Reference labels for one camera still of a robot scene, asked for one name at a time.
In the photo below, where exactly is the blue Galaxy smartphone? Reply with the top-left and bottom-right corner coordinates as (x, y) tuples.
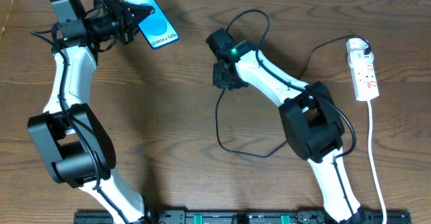
(126, 0), (180, 50)

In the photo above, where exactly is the black USB charging cable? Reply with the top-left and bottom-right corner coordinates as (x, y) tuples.
(214, 34), (372, 159)

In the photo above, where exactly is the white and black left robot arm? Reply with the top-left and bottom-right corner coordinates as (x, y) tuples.
(28, 0), (159, 223)

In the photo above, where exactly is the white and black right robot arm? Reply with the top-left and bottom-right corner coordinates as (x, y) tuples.
(206, 28), (366, 223)

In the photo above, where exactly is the white charger plug adapter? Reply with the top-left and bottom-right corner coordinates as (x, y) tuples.
(346, 38), (374, 68)

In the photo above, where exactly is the white power strip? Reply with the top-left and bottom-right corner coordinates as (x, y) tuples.
(349, 63), (379, 102)

